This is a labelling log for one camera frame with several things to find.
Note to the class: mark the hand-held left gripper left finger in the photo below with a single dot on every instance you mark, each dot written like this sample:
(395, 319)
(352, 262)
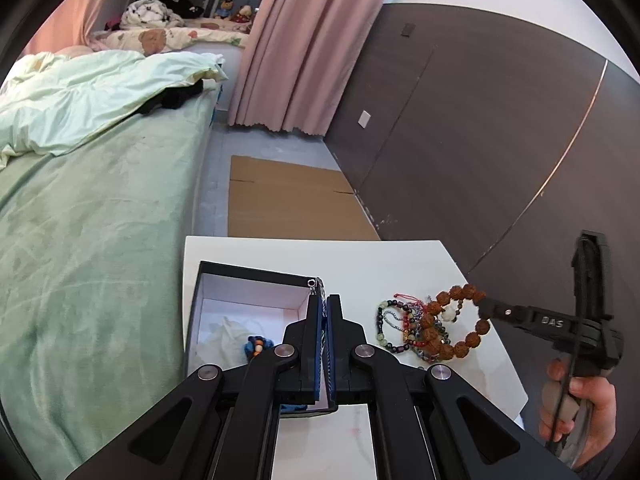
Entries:
(316, 355)

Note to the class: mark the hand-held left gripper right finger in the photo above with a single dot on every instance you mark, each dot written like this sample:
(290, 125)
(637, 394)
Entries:
(334, 340)

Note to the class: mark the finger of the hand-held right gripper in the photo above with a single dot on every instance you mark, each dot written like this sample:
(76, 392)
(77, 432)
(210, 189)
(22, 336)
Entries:
(525, 316)

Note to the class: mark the black box white inside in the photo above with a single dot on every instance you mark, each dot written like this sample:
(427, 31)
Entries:
(250, 290)

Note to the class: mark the person's right hand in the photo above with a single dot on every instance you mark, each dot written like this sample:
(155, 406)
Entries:
(597, 410)

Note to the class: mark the white tissue paper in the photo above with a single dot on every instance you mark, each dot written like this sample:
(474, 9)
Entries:
(222, 335)

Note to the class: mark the flat brown cardboard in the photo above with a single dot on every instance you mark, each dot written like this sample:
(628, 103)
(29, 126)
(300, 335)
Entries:
(290, 200)

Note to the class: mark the green bed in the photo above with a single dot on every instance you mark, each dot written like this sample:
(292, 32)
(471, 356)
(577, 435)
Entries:
(100, 260)

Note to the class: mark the black cloth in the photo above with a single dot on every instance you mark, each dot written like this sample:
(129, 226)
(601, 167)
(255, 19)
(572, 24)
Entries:
(172, 97)

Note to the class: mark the pink curtain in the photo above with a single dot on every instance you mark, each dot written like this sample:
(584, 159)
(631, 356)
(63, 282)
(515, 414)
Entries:
(85, 5)
(310, 45)

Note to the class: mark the bear print blanket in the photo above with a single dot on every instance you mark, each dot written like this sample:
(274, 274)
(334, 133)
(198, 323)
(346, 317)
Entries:
(190, 36)

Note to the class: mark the red plush doll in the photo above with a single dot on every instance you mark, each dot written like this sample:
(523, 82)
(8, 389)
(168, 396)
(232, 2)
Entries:
(242, 14)

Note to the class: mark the blue plush doll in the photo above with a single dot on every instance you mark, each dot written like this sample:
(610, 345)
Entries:
(225, 10)

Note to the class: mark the pale green duvet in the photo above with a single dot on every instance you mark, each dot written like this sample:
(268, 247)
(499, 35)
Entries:
(85, 95)

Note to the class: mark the black plush toy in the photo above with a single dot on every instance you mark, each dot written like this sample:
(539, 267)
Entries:
(191, 10)

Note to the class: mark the white spotted plush blanket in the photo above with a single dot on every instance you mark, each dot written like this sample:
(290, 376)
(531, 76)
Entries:
(150, 14)

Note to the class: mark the pink plush toy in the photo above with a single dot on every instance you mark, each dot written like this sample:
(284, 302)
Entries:
(113, 24)

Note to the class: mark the pink pillow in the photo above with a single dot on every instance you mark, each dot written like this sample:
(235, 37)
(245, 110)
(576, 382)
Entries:
(75, 51)

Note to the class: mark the white wall socket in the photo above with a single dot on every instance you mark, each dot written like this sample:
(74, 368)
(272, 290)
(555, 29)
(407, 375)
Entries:
(364, 119)

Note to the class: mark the dark wall switch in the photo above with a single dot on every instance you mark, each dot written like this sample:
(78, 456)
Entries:
(408, 29)

